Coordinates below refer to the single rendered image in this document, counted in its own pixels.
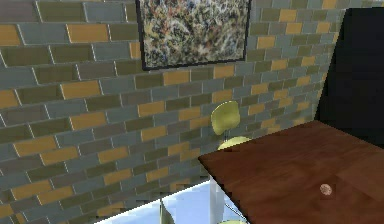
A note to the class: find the brown wooden dining table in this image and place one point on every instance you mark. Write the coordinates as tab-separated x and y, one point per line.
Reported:
300	173

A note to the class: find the framed speckled abstract painting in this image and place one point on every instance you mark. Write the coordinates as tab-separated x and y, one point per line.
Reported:
194	31

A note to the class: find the small round speckled ball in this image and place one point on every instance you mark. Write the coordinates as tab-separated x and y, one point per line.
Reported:
325	189

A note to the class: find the yellow-green chair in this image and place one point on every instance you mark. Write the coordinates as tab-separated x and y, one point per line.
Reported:
226	117

